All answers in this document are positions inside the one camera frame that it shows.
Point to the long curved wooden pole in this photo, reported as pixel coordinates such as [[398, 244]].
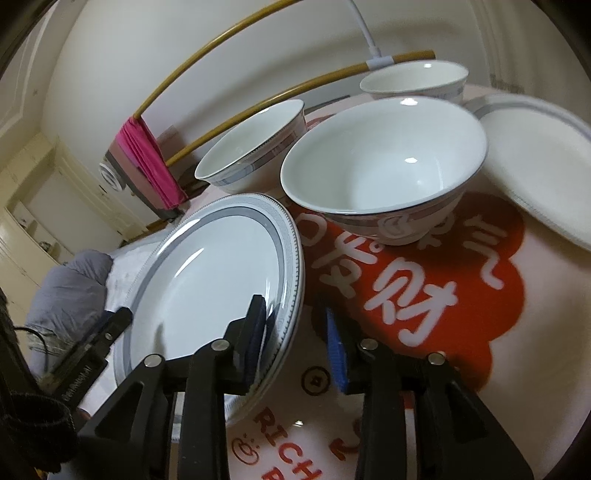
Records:
[[231, 31]]

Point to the cream cupboard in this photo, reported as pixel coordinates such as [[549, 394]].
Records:
[[69, 198]]

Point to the person's left forearm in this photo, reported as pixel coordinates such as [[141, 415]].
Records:
[[32, 434]]

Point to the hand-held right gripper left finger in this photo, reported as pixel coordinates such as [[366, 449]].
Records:
[[254, 350]]

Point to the white floor stand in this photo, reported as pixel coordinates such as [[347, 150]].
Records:
[[365, 27]]

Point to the pink cloth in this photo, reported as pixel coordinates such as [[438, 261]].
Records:
[[147, 161]]

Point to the grey cloth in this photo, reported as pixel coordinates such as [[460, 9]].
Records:
[[69, 286]]

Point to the white plate with grey rim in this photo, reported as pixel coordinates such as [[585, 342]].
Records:
[[198, 286], [531, 152]]

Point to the white bowl with grey band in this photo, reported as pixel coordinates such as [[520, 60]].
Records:
[[244, 147], [369, 170], [411, 78]]

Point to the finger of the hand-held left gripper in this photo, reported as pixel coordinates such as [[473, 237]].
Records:
[[113, 327]]

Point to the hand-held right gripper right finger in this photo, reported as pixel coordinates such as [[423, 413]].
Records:
[[334, 350]]

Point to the short curved wooden pole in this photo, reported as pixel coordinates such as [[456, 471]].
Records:
[[332, 76]]

